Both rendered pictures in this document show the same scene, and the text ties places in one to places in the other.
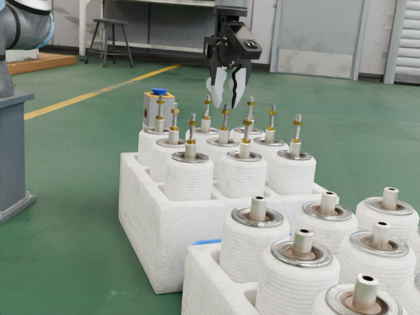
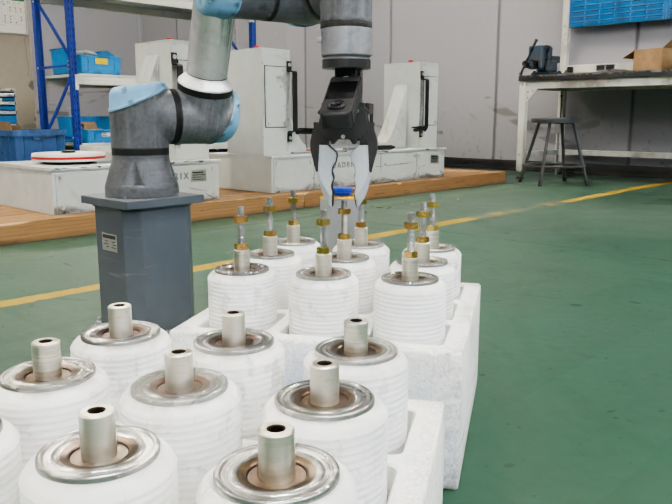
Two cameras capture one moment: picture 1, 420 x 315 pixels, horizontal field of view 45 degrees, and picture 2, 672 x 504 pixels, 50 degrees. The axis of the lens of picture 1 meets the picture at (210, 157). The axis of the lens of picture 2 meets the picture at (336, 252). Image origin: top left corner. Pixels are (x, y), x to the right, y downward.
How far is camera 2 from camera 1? 0.70 m
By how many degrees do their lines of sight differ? 35
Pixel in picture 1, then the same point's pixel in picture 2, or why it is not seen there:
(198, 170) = (230, 285)
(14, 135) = (167, 245)
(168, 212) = (178, 338)
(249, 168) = (307, 289)
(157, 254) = not seen: hidden behind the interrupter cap
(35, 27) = (205, 114)
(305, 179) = (408, 318)
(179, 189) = (212, 311)
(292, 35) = not seen: outside the picture
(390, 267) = (133, 418)
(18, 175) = (176, 295)
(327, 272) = (24, 400)
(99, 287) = not seen: hidden behind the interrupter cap
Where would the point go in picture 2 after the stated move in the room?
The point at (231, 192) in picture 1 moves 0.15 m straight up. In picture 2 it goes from (292, 326) to (290, 215)
